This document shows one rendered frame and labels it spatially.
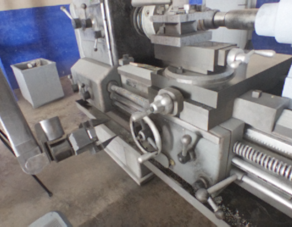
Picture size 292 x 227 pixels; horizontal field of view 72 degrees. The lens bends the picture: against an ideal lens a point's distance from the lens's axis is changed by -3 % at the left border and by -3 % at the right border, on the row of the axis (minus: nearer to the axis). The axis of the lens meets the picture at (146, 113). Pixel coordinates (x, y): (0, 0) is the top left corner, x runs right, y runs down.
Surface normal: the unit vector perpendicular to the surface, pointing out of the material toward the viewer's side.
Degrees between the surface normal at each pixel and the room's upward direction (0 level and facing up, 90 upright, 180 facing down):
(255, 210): 0
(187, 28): 90
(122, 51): 90
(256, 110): 90
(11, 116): 66
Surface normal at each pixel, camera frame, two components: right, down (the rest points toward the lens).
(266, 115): -0.80, 0.34
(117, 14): 0.60, 0.33
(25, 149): 0.39, 0.00
